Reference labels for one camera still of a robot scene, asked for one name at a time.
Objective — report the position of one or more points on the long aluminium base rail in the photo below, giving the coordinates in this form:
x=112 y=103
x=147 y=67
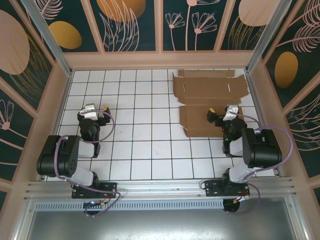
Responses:
x=160 y=187

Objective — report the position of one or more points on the aluminium frame post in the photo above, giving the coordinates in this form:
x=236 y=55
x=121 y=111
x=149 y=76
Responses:
x=46 y=32
x=272 y=32

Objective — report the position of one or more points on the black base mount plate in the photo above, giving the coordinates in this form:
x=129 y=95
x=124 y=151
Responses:
x=111 y=189
x=212 y=188

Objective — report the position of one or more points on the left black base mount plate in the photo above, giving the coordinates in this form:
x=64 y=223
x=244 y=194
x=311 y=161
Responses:
x=111 y=189

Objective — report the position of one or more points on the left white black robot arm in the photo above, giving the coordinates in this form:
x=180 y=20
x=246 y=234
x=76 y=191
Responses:
x=57 y=160

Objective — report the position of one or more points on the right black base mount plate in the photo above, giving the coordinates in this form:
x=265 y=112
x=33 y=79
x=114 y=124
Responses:
x=212 y=188

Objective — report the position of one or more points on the grey metal sheet panel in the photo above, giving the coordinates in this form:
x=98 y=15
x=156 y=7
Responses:
x=160 y=225

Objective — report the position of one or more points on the brown cardboard paper box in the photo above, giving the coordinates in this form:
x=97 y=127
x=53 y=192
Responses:
x=200 y=87

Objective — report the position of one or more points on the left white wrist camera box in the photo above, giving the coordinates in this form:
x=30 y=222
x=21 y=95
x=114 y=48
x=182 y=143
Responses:
x=90 y=113

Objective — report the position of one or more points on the small circuit board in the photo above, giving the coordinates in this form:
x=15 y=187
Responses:
x=93 y=203

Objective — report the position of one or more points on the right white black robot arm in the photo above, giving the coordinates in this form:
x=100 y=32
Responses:
x=262 y=152

